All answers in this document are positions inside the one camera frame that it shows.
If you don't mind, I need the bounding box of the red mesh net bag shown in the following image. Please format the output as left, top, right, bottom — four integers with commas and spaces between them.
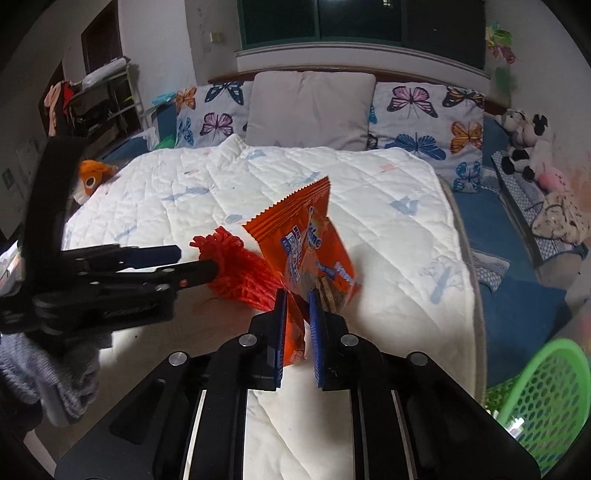
189, 226, 283, 312

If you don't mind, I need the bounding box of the orange Ovaltine snack packet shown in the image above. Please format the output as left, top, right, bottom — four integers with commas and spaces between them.
243, 177, 359, 365

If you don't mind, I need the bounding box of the green plastic mesh basket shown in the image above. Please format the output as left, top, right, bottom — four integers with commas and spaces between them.
485, 338, 590, 475

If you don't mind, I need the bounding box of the left hand grey glove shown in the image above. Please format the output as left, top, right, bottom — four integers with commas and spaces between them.
1, 333, 112, 428

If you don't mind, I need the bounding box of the orange fox plush toy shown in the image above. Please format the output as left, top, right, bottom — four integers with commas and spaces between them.
72, 160, 117, 205

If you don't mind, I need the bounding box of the white quilted bed cover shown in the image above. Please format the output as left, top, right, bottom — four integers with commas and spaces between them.
61, 135, 486, 479

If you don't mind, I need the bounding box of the dark metal clothes rack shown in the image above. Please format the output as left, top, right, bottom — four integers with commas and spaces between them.
38, 57, 141, 143

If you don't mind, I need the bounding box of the left butterfly print pillow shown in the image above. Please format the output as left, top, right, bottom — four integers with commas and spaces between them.
175, 81, 253, 148

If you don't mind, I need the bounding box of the butterfly print pillow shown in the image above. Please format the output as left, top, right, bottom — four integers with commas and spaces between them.
175, 81, 253, 148
368, 82, 485, 193

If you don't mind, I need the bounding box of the grey patterned small cloth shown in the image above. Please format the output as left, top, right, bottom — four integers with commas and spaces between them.
471, 250, 510, 292

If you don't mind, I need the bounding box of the blue bed sheet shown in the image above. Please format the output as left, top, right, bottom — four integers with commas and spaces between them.
450, 115, 574, 388

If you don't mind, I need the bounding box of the plain grey pillow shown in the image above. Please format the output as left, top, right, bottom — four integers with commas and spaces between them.
245, 71, 376, 151

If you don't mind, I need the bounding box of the right butterfly print pillow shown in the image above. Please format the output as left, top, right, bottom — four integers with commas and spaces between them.
368, 82, 485, 193

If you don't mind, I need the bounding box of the cream spotted cloth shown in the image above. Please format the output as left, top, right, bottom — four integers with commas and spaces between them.
531, 191, 590, 246

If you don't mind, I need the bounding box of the pink plush toy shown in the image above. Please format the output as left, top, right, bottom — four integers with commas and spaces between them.
537, 167, 571, 194

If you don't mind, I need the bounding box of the black white cow plush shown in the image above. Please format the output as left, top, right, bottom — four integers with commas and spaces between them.
496, 109, 555, 182

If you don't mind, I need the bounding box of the dark green framed window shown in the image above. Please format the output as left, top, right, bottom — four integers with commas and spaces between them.
238, 0, 485, 69

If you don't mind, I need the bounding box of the colourful pinwheel wall decoration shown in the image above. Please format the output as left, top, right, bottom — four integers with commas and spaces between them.
484, 22, 518, 93

